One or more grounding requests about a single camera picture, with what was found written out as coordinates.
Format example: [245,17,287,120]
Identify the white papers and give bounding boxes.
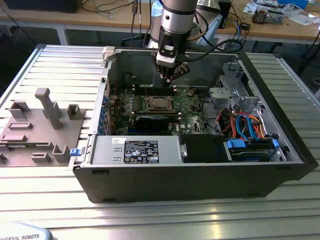
[284,9,320,26]

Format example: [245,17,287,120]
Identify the blue flat data cable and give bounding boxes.
[236,113,262,141]

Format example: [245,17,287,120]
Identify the installed RAM stick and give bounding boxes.
[134,112,181,119]

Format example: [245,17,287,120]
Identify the thick black cable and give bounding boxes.
[199,92,222,137]

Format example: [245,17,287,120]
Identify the white power strip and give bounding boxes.
[214,34,230,52]

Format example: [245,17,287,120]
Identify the RAM slot white clips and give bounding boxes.
[134,85,177,90]

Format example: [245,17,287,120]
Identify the grey metal device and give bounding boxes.
[265,9,286,25]

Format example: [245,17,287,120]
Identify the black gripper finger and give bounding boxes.
[166,61,190,86]
[151,51,169,88]

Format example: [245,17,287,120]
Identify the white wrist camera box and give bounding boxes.
[156,34,180,68]

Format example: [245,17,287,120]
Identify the hard disk in blue carrier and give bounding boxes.
[223,138,280,163]

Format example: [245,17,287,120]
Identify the orange red wire bundle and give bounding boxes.
[216,109,266,138]

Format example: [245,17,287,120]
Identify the black graphics card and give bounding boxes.
[134,114,181,131]

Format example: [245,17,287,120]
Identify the black camera cable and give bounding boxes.
[184,39,245,63]

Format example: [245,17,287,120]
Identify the grey parts rack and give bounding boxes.
[0,87,87,168]

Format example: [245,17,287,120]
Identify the grey power supply unit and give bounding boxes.
[90,134,182,166]

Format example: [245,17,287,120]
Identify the black PC case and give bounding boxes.
[67,44,320,205]

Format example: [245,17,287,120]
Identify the large black box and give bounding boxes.
[3,0,83,15]

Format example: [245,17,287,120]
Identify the wooden desk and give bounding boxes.
[0,0,320,46]

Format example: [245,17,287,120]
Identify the blue cardboard box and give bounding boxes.
[277,0,310,10]

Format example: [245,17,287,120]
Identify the grey metal drive cage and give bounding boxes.
[207,61,267,111]

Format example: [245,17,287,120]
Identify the CPU with silver lid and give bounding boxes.
[151,96,171,110]

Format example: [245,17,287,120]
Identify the grey case release handle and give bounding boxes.
[102,46,118,62]

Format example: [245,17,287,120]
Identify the brown finned cooler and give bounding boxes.
[251,6,269,25]

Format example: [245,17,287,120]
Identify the green motherboard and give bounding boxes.
[109,86,211,137]

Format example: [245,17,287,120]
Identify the thin red wire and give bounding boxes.
[109,81,119,98]

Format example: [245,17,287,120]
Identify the thin black wire loop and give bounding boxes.
[191,78,215,88]

